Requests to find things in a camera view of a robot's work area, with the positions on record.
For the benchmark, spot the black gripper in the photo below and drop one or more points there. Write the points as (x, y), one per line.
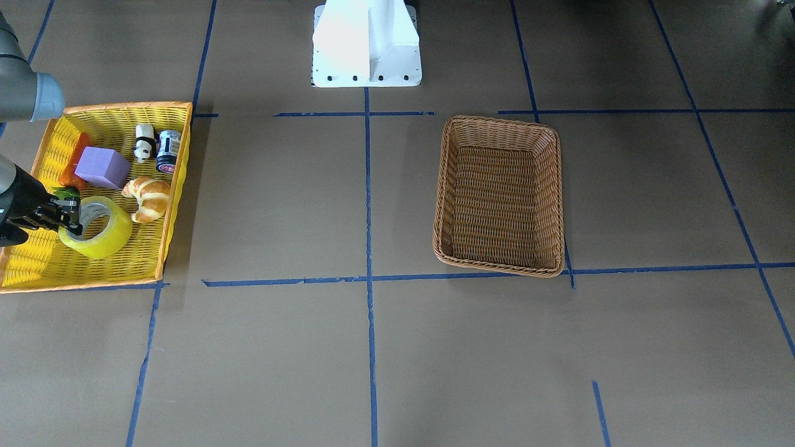
(23, 196)

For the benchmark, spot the yellow tape roll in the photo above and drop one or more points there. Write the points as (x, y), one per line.
(110, 240)

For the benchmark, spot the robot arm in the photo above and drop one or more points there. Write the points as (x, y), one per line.
(25, 94)

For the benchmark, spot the yellow woven plastic basket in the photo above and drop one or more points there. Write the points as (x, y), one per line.
(43, 262)

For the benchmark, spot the brown wicker basket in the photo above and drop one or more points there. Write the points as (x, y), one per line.
(499, 204)

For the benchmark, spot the toy orange carrot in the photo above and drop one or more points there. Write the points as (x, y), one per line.
(69, 177)

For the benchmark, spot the purple foam cube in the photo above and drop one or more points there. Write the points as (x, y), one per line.
(103, 167)

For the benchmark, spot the toy croissant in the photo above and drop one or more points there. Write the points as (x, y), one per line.
(152, 196)

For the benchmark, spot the toy panda figure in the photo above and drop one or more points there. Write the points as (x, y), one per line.
(145, 142)

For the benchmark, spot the small printed can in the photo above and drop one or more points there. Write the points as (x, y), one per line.
(168, 150)

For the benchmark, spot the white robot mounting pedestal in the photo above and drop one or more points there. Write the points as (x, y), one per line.
(366, 44)

